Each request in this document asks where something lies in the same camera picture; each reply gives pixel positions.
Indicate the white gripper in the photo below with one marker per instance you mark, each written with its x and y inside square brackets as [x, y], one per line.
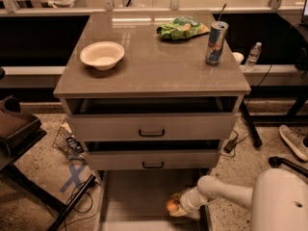
[186, 200]

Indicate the orange fruit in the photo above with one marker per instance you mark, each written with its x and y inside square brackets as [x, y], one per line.
[172, 205]

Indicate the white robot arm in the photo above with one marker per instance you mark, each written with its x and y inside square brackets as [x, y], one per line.
[277, 202]

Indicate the open bottom drawer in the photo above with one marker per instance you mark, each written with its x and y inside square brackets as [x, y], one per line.
[135, 200]

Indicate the grey drawer cabinet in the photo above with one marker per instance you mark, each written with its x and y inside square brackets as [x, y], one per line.
[151, 67]

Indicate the black power adapter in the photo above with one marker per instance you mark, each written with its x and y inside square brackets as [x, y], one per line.
[230, 146]

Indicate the black stand leg left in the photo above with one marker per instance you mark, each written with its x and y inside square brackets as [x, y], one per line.
[73, 201]

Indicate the black table leg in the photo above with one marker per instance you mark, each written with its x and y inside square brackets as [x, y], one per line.
[253, 132]

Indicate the black chair base leg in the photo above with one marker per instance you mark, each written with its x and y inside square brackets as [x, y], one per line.
[276, 162]

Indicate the blue tape cross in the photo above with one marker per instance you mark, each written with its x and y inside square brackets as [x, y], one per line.
[75, 171]

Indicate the grey sneaker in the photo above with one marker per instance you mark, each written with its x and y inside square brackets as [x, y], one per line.
[297, 142]

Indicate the small white cup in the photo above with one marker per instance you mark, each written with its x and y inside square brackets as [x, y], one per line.
[238, 57]

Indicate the white paper bowl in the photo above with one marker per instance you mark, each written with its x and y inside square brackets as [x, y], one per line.
[102, 55]

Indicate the clear plastic water bottle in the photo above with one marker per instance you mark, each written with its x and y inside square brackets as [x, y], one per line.
[253, 56]

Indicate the dark chair at left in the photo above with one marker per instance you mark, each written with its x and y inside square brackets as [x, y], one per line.
[19, 131]

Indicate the green chip bag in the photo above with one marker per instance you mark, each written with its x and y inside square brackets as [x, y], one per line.
[182, 28]

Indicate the blue energy drink can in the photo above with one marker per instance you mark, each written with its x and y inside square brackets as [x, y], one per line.
[216, 40]

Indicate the middle drawer with black handle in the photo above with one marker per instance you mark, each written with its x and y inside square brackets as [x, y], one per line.
[122, 155]

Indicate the drawer with black handle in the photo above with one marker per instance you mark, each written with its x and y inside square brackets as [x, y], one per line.
[206, 118]
[122, 155]

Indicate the top drawer with black handle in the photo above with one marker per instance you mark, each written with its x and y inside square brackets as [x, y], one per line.
[206, 118]

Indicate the wire basket on floor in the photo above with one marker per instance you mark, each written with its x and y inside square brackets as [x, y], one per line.
[67, 144]

